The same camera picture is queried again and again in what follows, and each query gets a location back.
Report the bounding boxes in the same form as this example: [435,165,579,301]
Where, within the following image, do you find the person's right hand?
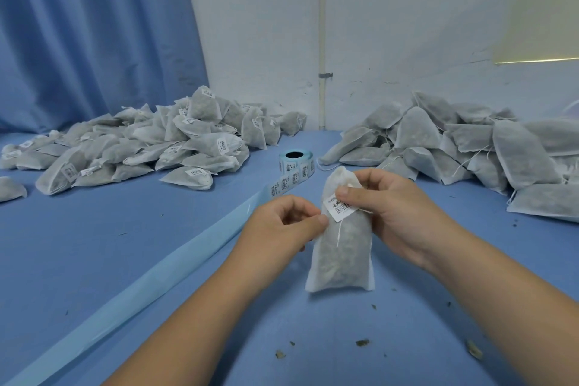
[335,168,455,276]

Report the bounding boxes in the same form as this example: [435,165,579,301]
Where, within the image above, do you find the lone white pouch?
[0,176,29,204]

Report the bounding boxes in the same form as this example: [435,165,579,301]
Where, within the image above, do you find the person's left forearm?
[104,259,277,386]

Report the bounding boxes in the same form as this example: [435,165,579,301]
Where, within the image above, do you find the person's right forearm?
[423,229,579,386]

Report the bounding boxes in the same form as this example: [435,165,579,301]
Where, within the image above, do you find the blue curtain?
[0,0,210,135]

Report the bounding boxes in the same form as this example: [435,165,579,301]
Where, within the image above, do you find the dried herb crumb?
[465,338,485,361]

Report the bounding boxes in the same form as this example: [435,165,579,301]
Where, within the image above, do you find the pile of labelled herb bags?
[0,85,309,197]

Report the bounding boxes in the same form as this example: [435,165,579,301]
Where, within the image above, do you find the pile of unlabelled herb bags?
[317,92,579,223]

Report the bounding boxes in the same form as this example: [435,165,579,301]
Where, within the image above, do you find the person's left hand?
[233,195,331,290]

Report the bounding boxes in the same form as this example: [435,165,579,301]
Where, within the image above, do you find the white herb sachet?
[305,166,376,294]

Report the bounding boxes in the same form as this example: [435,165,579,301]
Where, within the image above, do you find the white peeled label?
[324,195,359,223]

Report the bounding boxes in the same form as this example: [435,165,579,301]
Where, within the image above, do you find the blue label roll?
[4,148,316,386]

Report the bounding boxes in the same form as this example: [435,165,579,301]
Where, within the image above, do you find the white wall pipe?
[315,0,329,131]

